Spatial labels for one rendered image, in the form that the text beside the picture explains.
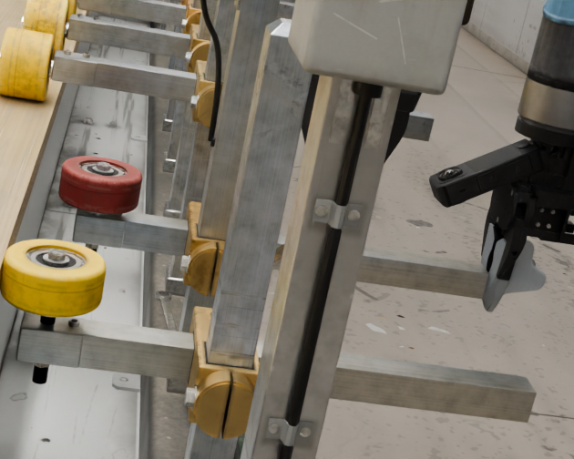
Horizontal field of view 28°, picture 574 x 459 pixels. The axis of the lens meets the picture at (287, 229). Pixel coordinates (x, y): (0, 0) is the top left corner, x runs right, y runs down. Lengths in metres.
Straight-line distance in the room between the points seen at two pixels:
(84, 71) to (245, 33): 0.35
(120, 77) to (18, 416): 0.41
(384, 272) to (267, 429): 0.60
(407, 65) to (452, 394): 0.49
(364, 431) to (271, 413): 2.08
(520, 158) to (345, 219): 0.62
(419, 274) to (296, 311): 0.62
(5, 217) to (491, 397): 0.44
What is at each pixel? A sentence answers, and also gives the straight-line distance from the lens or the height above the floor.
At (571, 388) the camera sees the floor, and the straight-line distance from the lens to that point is 3.23.
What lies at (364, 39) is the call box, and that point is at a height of 1.17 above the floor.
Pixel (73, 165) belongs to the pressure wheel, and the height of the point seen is 0.91.
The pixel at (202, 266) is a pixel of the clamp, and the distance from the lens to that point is 1.10.
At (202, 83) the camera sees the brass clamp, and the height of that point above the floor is 0.97.
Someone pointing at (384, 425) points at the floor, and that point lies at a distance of 2.74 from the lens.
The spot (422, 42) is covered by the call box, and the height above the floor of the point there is 1.18.
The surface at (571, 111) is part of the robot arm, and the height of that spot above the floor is 1.05.
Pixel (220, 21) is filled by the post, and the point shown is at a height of 1.04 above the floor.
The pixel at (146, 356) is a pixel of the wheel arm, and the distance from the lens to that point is 0.94.
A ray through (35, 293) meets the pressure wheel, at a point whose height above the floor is 0.89.
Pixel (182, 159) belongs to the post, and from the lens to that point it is 1.61.
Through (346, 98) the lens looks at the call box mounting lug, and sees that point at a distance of 0.56.
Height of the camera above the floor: 1.25
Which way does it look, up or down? 19 degrees down
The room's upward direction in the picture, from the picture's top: 12 degrees clockwise
